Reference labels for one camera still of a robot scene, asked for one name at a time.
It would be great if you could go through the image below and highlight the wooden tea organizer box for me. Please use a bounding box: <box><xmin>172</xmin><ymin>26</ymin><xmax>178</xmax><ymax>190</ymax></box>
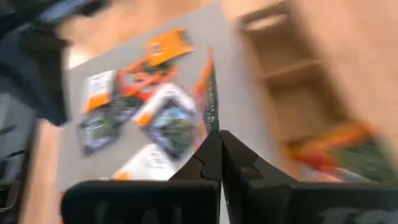
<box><xmin>236</xmin><ymin>0</ymin><xmax>398</xmax><ymax>184</ymax></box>

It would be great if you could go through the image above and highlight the black purple tea bag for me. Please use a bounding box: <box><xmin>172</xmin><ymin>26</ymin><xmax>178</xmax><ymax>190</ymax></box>
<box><xmin>108</xmin><ymin>96</ymin><xmax>144</xmax><ymax>125</ymax></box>
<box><xmin>77</xmin><ymin>108</ymin><xmax>121</xmax><ymax>155</ymax></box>
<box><xmin>144</xmin><ymin>104</ymin><xmax>198</xmax><ymax>159</ymax></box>

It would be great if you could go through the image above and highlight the plain orange tea bag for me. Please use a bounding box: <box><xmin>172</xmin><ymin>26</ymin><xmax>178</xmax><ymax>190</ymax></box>
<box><xmin>144</xmin><ymin>27</ymin><xmax>195</xmax><ymax>68</ymax></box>

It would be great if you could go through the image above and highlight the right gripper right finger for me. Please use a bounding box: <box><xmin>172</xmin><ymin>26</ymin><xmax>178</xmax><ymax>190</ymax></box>
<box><xmin>221</xmin><ymin>129</ymin><xmax>398</xmax><ymax>224</ymax></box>

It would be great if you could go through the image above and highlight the orange-red peach tea bag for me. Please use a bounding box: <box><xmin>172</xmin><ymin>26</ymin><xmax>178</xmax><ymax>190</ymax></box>
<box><xmin>284</xmin><ymin>123</ymin><xmax>398</xmax><ymax>184</ymax></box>
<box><xmin>116</xmin><ymin>70</ymin><xmax>156</xmax><ymax>102</ymax></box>
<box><xmin>130</xmin><ymin>58</ymin><xmax>178</xmax><ymax>91</ymax></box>
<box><xmin>193</xmin><ymin>48</ymin><xmax>220</xmax><ymax>149</ymax></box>

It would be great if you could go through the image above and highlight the grey woven placemat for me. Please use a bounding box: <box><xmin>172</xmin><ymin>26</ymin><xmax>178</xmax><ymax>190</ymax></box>
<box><xmin>57</xmin><ymin>2</ymin><xmax>293</xmax><ymax>194</ymax></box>

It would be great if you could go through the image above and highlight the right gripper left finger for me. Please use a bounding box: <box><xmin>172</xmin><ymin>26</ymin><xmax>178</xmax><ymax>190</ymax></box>
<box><xmin>60</xmin><ymin>130</ymin><xmax>223</xmax><ymax>224</ymax></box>

